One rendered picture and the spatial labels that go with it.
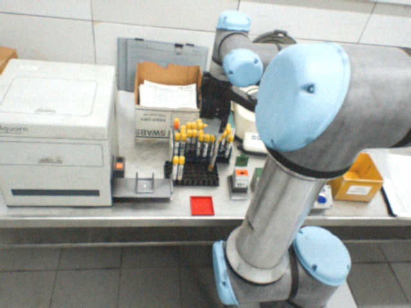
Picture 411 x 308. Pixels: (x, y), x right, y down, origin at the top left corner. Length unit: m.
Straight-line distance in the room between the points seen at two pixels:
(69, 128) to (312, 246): 0.58
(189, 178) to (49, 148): 0.43
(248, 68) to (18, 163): 0.59
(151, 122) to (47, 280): 1.06
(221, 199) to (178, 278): 0.90
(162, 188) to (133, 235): 0.71
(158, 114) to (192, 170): 0.22
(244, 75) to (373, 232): 1.51
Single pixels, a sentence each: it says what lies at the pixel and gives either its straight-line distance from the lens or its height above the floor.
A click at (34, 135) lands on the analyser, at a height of 1.14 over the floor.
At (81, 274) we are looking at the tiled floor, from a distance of 1.97.
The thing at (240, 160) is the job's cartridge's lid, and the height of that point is 0.97.
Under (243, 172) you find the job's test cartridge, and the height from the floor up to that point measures 0.95.
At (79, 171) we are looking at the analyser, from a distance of 0.96.
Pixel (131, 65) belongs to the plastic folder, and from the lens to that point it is 1.46.
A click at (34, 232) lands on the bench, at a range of 1.81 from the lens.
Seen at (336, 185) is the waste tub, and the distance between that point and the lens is 1.22.
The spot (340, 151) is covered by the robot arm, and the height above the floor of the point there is 1.47.
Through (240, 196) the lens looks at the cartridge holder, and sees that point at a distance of 1.11.
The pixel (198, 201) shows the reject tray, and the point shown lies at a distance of 1.09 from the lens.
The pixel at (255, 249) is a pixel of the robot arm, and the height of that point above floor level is 1.22.
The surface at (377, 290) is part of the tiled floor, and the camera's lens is 2.26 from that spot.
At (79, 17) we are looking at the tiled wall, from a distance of 1.44.
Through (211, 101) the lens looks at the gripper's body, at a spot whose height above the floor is 1.19.
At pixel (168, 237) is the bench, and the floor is 0.27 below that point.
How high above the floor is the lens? 1.71
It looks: 42 degrees down
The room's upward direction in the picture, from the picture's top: 10 degrees clockwise
